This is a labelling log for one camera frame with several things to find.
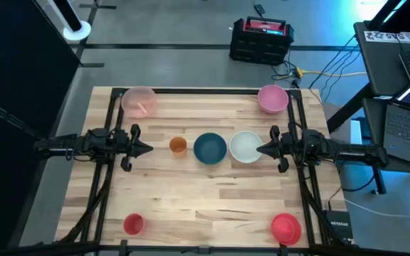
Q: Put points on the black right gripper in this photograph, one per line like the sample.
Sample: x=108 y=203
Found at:
x=285 y=149

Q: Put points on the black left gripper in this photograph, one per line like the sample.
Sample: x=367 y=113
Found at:
x=126 y=149

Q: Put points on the translucent pink plastic bowl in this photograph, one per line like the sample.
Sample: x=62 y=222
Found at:
x=138 y=101

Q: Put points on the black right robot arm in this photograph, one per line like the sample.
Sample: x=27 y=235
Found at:
x=361 y=154

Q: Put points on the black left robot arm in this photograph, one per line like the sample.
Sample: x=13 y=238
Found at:
x=59 y=147

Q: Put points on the pale white bowl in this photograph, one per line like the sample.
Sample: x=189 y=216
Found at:
x=245 y=146

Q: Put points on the orange plastic cup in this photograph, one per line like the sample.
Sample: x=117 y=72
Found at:
x=178 y=146

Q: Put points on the opaque pink bowl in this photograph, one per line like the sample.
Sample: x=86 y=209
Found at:
x=272 y=98

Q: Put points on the dark teal bowl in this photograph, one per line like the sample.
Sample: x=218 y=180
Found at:
x=210 y=148

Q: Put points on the red plastic cup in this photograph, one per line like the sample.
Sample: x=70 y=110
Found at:
x=134 y=224

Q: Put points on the red plastic bowl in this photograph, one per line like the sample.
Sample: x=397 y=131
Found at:
x=285 y=228

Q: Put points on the black divider panel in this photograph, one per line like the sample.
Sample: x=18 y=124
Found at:
x=16 y=106

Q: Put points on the white round stand base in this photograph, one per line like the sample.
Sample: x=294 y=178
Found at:
x=77 y=31

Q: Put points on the small black power adapter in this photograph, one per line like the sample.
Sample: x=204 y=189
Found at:
x=259 y=9

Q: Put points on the open grey laptop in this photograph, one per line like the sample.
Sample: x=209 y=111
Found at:
x=409 y=131

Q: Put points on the black stand pole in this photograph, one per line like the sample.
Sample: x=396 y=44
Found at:
x=68 y=14

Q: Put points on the white printed label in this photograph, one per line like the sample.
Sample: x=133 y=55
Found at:
x=391 y=36

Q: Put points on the black metal table frame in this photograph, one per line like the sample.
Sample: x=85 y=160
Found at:
x=208 y=91

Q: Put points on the black Netgear network switch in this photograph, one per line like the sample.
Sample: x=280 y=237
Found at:
x=339 y=227

